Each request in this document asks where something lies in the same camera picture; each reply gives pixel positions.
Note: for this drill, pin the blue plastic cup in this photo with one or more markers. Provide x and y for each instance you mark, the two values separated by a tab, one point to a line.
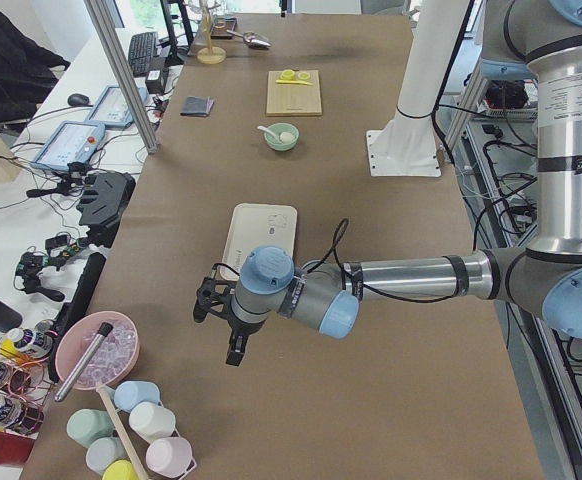
129	394

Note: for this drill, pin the teach pendant tablet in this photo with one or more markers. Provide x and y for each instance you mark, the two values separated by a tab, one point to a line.
71	142
111	109

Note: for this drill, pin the black computer mouse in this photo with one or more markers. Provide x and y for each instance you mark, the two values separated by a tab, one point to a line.
78	100

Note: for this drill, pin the pink plastic cup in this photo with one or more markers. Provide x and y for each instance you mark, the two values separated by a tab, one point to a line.
170	457

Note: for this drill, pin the wooden cutting board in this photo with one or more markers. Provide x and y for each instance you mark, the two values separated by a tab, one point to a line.
293	100

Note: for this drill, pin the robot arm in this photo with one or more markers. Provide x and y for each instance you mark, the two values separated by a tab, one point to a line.
530	39

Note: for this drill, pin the stacked lemon slices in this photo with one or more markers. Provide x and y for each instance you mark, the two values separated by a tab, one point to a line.
287	75

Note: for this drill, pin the grey folded cloth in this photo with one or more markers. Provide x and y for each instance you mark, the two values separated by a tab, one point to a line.
197	106

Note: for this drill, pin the white plastic cup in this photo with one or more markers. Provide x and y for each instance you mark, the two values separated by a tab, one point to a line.
151	421

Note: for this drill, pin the mint green bowl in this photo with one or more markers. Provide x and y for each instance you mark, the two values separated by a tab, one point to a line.
279	128

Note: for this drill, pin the white ceramic spoon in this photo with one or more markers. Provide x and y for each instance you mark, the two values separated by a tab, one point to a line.
269	132

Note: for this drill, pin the steel scoop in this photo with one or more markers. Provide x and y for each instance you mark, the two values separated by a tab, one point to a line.
252	40

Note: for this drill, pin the black keyboard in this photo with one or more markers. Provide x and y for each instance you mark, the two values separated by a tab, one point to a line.
141	50

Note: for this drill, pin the black controller device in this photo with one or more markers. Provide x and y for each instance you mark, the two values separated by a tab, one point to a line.
104	199

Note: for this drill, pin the wooden mug tree stand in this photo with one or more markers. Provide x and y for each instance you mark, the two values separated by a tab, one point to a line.
209	54

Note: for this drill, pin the yellow plastic cup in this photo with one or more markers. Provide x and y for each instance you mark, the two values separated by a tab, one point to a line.
120	470

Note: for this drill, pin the steel muddler rod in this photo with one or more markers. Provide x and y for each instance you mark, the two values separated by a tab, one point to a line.
83	362

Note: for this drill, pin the grey plastic cup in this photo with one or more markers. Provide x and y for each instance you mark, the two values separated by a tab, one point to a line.
103	452

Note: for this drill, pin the aluminium frame post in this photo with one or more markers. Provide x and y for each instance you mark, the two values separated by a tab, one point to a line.
105	29

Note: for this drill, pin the near teach pendant tablet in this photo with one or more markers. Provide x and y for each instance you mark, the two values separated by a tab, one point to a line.
71	142

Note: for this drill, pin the near tea bottle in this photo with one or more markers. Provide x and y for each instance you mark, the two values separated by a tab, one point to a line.
32	343

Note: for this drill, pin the green plastic cup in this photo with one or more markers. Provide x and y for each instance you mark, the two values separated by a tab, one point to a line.
85	426

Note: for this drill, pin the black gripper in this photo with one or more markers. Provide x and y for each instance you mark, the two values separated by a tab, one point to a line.
241	331

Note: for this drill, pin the beige rabbit tray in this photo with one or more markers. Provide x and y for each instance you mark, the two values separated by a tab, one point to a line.
254	225

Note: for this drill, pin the black bar device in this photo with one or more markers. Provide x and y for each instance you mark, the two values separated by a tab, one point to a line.
73	311

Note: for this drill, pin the person in black clothes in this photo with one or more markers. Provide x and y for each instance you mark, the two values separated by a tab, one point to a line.
26	73

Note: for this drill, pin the far teach pendant tablet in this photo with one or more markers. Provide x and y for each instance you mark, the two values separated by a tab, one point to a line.
111	109

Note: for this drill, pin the yellow plastic knife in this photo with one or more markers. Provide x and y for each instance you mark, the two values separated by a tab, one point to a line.
294	82

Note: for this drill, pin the pink bowl with ice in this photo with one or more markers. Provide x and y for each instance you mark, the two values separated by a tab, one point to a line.
113	360

